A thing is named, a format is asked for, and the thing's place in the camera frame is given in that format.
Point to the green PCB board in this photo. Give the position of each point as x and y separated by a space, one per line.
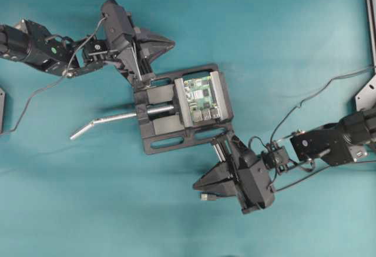
201 99

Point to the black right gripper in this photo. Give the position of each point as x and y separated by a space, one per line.
254 188

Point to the silver vise crank handle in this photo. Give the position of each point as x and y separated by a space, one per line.
98 121

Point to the black frame rail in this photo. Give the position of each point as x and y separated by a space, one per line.
370 4

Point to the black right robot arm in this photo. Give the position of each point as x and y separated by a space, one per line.
335 143

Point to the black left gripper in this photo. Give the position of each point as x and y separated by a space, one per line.
133 64

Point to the black USB cable plug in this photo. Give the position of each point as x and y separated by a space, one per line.
208 197

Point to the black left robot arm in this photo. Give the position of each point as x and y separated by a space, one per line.
32 44

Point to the black bench vise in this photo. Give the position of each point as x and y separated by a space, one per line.
163 112

